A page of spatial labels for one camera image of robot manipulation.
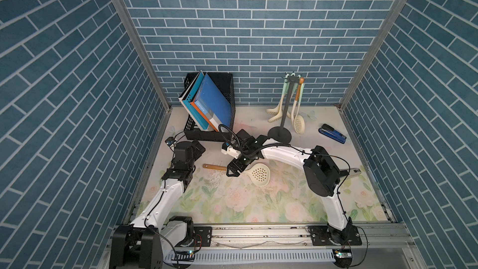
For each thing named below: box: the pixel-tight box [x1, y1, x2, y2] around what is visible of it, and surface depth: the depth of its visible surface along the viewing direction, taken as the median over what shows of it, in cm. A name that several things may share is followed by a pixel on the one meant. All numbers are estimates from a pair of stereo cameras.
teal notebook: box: [181, 70, 210, 130], surface depth 90 cm
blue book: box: [194, 72, 232, 128], surface depth 104 cm
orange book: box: [189, 99, 223, 133], surface depth 91 cm
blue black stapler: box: [318, 123, 347, 144], surface depth 107 cm
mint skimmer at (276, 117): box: [267, 72, 291, 123], surface depth 89 cm
